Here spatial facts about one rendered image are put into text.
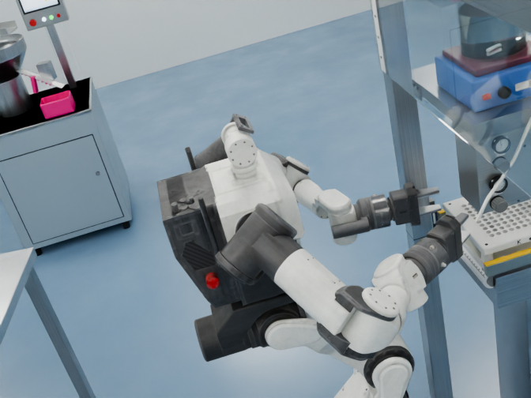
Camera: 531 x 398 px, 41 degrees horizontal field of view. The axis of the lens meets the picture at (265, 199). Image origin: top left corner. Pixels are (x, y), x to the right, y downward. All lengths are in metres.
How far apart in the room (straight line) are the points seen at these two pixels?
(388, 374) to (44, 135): 2.46
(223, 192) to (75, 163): 2.39
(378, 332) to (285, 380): 1.51
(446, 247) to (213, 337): 0.61
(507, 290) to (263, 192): 0.69
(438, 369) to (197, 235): 1.08
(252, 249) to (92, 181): 2.61
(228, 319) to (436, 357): 0.82
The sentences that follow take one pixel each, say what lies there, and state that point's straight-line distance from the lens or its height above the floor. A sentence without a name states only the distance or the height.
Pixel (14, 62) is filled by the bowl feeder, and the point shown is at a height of 1.04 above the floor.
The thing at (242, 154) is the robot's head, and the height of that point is 1.31.
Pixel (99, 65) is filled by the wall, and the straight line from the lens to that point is 6.56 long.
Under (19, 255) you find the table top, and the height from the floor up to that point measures 0.88.
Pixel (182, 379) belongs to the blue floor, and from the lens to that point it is 2.99.
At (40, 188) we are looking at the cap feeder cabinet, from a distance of 3.98.
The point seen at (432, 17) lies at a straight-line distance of 1.42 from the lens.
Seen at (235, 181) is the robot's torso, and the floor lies 1.23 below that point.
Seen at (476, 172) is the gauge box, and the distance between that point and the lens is 1.61.
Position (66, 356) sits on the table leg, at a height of 0.45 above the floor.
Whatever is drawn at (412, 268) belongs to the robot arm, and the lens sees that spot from 1.60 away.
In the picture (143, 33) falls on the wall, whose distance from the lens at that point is 6.50.
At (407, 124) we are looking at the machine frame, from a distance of 1.85.
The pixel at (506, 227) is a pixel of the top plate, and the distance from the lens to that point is 1.86.
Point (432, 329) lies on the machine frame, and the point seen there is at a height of 0.46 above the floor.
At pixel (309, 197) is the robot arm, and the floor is 0.99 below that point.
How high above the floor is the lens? 1.97
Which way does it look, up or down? 30 degrees down
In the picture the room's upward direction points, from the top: 15 degrees counter-clockwise
